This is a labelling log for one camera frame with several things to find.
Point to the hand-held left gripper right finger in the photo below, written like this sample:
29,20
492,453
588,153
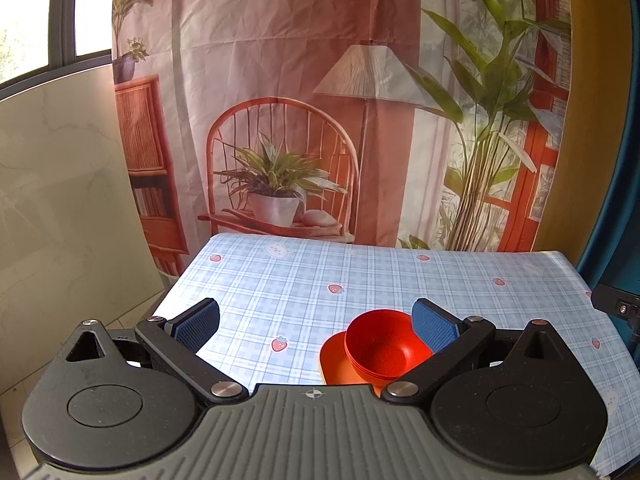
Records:
435,327

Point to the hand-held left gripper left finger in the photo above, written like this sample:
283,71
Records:
197,327

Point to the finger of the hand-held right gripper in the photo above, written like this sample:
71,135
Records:
612,300

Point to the orange plate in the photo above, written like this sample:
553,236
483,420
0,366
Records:
332,360

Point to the blue curtain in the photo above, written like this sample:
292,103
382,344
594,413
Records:
620,160

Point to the yellow-brown panel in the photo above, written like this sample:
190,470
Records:
590,110

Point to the printed room backdrop cloth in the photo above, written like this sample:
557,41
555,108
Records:
275,35

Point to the window with dark frame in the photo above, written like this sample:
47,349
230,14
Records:
62,10

